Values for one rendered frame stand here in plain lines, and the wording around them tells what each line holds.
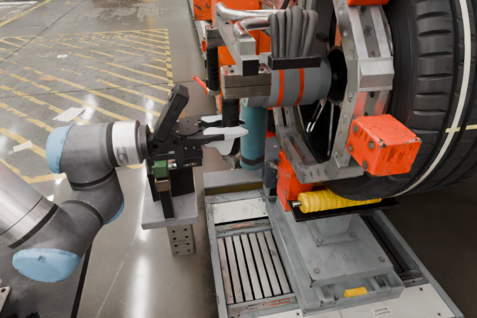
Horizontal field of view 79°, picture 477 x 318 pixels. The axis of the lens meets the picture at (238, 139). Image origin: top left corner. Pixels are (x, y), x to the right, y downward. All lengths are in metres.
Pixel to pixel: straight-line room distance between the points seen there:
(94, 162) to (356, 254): 0.92
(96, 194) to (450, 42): 0.68
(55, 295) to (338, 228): 0.94
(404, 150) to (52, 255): 0.59
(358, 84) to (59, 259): 0.57
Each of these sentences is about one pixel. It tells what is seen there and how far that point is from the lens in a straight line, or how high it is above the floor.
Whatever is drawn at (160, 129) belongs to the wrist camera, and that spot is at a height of 0.84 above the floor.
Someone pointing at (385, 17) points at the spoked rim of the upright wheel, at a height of 1.03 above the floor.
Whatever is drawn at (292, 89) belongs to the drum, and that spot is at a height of 0.85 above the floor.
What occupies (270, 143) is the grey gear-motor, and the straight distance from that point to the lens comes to 1.30.
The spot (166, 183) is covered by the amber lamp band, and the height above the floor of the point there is 0.60.
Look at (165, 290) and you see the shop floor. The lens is 1.33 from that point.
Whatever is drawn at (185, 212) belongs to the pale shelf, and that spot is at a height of 0.45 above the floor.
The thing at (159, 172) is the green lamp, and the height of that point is 0.64.
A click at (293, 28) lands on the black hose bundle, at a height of 1.02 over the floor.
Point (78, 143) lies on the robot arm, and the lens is 0.61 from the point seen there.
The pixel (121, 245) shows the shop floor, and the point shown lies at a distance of 1.51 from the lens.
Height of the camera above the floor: 1.14
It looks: 34 degrees down
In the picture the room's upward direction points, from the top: straight up
